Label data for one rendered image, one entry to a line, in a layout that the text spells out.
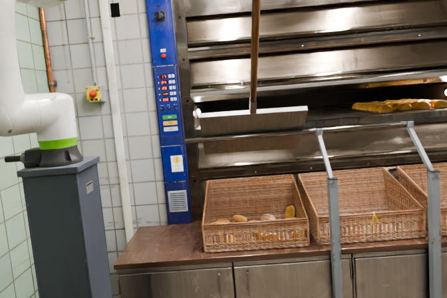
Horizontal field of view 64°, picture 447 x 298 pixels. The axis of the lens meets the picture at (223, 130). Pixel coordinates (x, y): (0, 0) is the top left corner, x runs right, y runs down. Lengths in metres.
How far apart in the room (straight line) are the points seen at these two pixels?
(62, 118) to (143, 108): 1.07
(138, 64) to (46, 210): 1.26
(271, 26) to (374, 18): 0.63
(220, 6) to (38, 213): 1.59
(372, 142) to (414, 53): 0.60
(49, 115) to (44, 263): 0.51
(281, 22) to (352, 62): 0.51
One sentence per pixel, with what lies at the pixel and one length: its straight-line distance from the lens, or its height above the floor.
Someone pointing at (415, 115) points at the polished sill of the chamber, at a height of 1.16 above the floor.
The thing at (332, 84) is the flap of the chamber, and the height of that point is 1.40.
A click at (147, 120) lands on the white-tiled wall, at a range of 2.34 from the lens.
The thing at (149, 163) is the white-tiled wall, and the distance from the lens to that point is 2.37.
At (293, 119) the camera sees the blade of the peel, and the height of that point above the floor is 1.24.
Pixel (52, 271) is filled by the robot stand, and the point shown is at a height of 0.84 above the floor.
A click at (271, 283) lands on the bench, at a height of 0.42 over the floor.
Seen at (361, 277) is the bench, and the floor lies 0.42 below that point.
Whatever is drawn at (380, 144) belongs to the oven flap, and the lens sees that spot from 2.48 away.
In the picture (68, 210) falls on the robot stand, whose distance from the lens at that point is 1.33.
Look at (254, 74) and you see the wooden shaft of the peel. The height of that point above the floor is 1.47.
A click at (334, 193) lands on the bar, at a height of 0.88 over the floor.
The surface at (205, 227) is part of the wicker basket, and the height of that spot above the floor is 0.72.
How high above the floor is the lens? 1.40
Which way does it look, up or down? 6 degrees down
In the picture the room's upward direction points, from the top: 5 degrees counter-clockwise
